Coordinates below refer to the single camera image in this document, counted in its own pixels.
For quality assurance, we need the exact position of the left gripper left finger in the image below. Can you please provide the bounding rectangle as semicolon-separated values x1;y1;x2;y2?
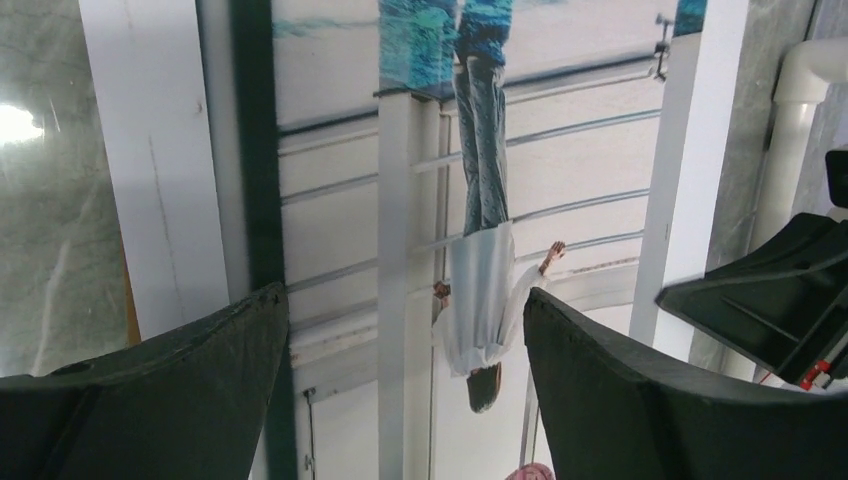
1;282;289;479

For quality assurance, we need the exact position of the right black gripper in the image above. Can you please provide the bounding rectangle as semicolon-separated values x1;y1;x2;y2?
656;148;848;385

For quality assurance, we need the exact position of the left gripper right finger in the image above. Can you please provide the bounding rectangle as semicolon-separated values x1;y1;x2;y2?
524;288;847;479

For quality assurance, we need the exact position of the white PVC pipe stand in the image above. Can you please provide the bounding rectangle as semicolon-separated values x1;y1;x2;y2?
718;36;848;382

